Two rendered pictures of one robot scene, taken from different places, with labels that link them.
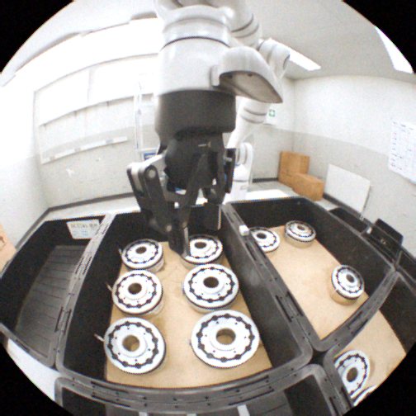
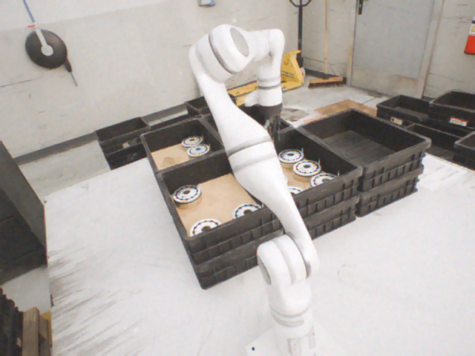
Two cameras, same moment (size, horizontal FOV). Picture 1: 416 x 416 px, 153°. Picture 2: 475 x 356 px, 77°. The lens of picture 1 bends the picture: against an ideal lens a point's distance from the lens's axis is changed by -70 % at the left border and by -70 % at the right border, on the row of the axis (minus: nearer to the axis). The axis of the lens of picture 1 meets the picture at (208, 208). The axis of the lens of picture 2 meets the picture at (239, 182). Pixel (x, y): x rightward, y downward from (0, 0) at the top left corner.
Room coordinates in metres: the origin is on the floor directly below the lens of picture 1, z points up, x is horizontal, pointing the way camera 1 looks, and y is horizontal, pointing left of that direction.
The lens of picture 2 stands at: (1.04, -0.25, 1.49)
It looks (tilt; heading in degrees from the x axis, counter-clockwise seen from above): 35 degrees down; 172
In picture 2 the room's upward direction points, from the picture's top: 9 degrees counter-clockwise
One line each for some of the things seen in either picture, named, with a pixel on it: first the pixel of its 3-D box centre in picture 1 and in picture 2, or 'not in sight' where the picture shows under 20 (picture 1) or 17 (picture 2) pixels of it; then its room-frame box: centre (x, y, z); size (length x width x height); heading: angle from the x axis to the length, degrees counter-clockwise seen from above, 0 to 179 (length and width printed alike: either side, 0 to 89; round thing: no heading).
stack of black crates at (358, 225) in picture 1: (340, 240); not in sight; (0.82, -1.19, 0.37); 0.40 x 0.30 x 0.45; 18
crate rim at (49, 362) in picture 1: (40, 264); (357, 135); (0.11, 0.36, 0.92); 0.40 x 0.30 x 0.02; 11
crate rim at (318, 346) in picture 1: (313, 239); (213, 188); (0.23, -0.23, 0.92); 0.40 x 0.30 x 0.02; 11
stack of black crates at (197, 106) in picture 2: not in sight; (214, 122); (-1.61, -0.02, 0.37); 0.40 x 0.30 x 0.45; 108
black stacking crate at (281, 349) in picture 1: (169, 286); (291, 172); (0.17, 0.07, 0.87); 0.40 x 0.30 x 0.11; 11
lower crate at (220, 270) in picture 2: not in sight; (220, 224); (0.23, -0.23, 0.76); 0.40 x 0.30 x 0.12; 11
